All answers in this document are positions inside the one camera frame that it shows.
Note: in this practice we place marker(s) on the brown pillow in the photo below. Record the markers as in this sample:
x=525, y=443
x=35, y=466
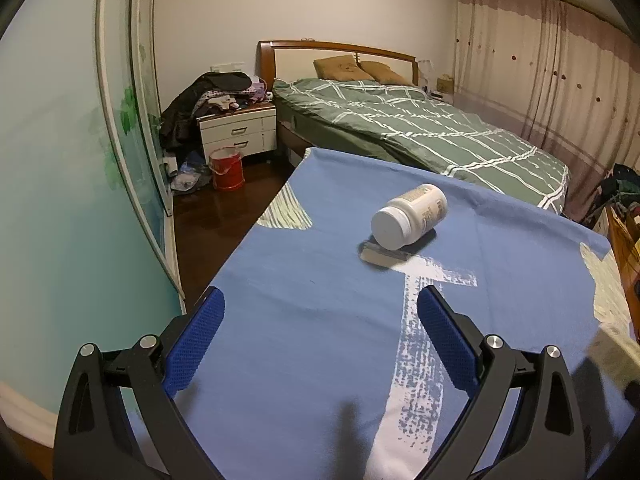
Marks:
x=340, y=68
x=383, y=74

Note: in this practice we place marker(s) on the clothes heap on desk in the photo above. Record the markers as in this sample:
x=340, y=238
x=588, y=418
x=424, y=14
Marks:
x=620, y=189

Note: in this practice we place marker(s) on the sliding wardrobe door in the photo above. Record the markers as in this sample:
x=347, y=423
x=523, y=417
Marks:
x=82, y=221

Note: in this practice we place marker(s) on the white nightstand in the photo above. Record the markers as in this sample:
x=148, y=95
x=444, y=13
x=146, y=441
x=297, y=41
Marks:
x=251, y=131

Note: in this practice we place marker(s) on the right brown pillow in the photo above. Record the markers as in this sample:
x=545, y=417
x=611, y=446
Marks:
x=383, y=74

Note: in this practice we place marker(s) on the tissue box on far nightstand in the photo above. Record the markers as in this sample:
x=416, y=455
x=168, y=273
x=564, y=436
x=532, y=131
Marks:
x=445, y=84

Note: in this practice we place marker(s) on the white green medicine box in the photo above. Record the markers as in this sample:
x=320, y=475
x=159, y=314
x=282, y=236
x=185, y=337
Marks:
x=616, y=354

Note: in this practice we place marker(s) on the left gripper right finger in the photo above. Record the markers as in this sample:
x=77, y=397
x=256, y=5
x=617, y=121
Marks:
x=446, y=329

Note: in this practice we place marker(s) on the pink white curtain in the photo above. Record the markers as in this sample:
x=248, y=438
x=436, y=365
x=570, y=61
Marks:
x=557, y=76

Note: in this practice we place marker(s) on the small white pill bottle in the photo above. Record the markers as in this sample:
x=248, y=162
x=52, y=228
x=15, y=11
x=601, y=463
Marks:
x=407, y=218

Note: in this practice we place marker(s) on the left brown pillow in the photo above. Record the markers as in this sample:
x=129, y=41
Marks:
x=340, y=68

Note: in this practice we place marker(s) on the blue star tablecloth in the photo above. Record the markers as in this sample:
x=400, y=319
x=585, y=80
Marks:
x=321, y=368

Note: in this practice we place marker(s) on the wooden desk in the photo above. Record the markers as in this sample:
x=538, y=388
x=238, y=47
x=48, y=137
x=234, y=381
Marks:
x=626, y=253

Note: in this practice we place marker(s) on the bed with green quilt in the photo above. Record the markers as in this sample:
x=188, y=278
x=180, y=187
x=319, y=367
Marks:
x=403, y=124

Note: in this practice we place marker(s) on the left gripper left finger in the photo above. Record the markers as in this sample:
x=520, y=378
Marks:
x=187, y=337

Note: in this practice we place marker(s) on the small foil packet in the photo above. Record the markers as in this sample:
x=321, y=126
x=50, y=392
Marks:
x=376, y=255

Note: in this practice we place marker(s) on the red bucket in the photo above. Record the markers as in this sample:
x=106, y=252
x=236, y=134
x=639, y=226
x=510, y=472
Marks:
x=227, y=168

